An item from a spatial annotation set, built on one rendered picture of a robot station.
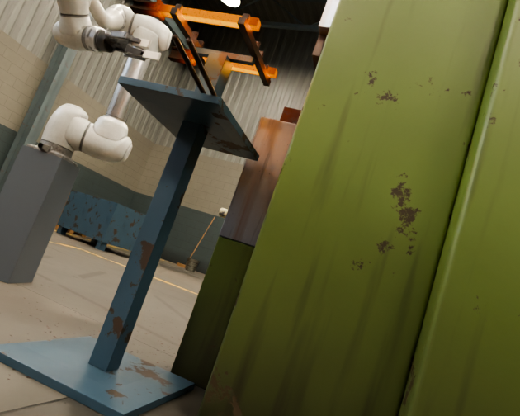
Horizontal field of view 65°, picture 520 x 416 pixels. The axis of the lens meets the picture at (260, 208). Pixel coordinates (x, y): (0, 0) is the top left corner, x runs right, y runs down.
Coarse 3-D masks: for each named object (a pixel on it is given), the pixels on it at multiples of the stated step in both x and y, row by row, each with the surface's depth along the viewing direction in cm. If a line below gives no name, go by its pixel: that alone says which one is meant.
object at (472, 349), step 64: (512, 0) 103; (512, 64) 94; (512, 128) 90; (512, 192) 87; (448, 256) 88; (512, 256) 84; (448, 320) 84; (512, 320) 82; (448, 384) 82; (512, 384) 79
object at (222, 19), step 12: (132, 0) 122; (144, 0) 121; (144, 12) 122; (156, 12) 120; (168, 12) 119; (192, 12) 116; (204, 12) 115; (216, 12) 114; (216, 24) 116; (228, 24) 114; (252, 24) 110
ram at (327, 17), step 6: (330, 0) 161; (336, 0) 160; (330, 6) 160; (336, 6) 160; (324, 12) 160; (330, 12) 159; (324, 18) 159; (330, 18) 159; (324, 24) 159; (330, 24) 158; (324, 30) 160
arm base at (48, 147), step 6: (30, 144) 190; (42, 144) 191; (48, 144) 191; (54, 144) 193; (42, 150) 190; (48, 150) 191; (54, 150) 192; (60, 150) 194; (66, 150) 196; (60, 156) 190; (66, 156) 196; (72, 156) 202; (72, 162) 202
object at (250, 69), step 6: (174, 48) 145; (174, 54) 144; (180, 54) 144; (174, 60) 145; (180, 60) 144; (192, 60) 143; (234, 66) 137; (240, 66) 136; (246, 66) 136; (252, 66) 135; (246, 72) 138; (252, 72) 137; (270, 72) 133; (276, 72) 134
